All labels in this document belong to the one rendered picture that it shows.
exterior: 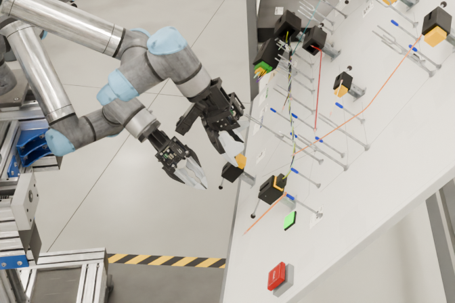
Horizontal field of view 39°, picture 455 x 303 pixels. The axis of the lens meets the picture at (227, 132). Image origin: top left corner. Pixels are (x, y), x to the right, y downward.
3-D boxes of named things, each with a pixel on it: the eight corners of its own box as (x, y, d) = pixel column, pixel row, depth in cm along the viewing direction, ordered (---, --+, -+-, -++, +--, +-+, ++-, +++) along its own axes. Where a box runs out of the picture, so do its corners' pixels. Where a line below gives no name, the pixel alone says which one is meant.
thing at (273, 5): (254, 43, 245) (253, 28, 241) (261, 5, 274) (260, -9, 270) (340, 43, 241) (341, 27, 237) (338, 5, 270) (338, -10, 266)
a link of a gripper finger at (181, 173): (198, 197, 158) (172, 171, 158) (198, 197, 164) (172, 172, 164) (207, 189, 158) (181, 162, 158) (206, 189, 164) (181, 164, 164)
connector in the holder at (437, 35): (447, 32, 128) (437, 25, 127) (446, 38, 127) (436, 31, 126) (433, 42, 131) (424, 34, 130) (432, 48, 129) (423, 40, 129)
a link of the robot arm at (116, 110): (112, 86, 168) (119, 72, 161) (141, 115, 168) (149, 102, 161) (91, 103, 164) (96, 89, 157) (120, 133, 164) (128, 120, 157)
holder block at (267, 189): (272, 193, 163) (259, 186, 162) (285, 182, 160) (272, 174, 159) (270, 205, 160) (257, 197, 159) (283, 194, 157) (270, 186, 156)
